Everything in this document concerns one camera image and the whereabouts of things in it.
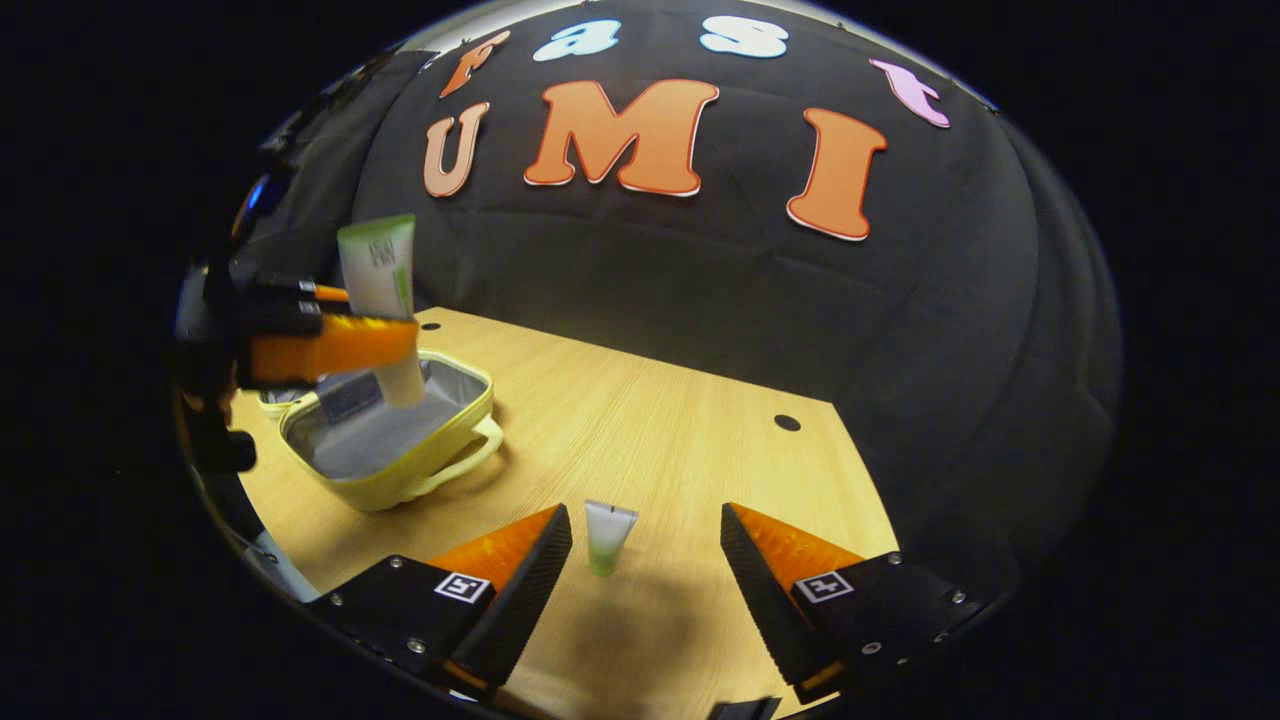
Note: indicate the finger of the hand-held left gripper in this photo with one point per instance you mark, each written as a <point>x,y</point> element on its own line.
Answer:
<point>340,350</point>
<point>300,290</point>

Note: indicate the small white green tube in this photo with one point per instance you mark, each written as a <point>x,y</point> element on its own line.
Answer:
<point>608,530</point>

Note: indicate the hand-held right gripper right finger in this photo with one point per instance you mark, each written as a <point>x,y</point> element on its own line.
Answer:
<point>765,605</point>

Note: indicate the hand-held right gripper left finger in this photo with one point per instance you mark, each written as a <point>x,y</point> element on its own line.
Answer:
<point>530,595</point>

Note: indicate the large white green tube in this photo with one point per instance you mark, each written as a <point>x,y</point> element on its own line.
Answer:
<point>380,260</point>

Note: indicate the yellow suitcase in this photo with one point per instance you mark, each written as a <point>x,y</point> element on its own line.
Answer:
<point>380,440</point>

